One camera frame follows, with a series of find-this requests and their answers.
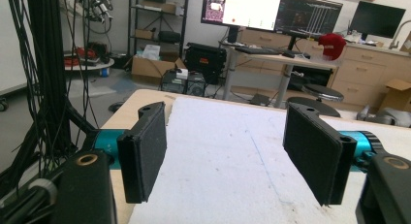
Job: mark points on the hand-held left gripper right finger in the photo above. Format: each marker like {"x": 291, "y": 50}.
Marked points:
{"x": 315, "y": 153}

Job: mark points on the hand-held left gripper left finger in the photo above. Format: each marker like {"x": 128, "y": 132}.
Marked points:
{"x": 145, "y": 153}

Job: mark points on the black round stool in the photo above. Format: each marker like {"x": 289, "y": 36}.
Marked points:
{"x": 321, "y": 93}

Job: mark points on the computer tower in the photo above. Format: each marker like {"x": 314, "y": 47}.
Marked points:
{"x": 182, "y": 83}

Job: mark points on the grey robot part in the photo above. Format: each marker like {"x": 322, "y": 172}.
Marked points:
{"x": 387, "y": 115}

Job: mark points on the white foam mat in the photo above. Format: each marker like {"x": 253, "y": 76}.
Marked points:
{"x": 232, "y": 162}

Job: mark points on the open cardboard box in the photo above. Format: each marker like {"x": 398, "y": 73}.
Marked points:
{"x": 150, "y": 69}

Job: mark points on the wooden drawer cabinet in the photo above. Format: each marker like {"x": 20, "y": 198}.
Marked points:
{"x": 365, "y": 75}

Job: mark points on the light wooden standing desk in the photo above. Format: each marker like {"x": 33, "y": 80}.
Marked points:
{"x": 278, "y": 60}

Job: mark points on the small cardboard box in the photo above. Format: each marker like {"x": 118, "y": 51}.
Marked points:
{"x": 397, "y": 96}

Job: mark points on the round white table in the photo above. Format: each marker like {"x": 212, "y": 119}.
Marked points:
{"x": 85, "y": 64}

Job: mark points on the red cap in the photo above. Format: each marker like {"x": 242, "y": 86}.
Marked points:
{"x": 332, "y": 45}

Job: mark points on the black equipment case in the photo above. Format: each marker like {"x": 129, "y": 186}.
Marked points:
{"x": 205, "y": 60}

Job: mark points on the black keyboard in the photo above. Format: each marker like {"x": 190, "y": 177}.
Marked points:
{"x": 258, "y": 50}

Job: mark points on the black metal shelf rack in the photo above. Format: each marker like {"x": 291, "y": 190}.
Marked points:
{"x": 158, "y": 20}

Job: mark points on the dark monitor with code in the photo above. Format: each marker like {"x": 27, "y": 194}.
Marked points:
{"x": 307, "y": 15}

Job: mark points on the black blank monitor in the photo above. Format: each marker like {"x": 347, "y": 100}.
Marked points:
{"x": 376, "y": 18}

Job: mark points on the large monitor with white window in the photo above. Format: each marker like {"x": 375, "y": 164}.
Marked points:
{"x": 240, "y": 7}

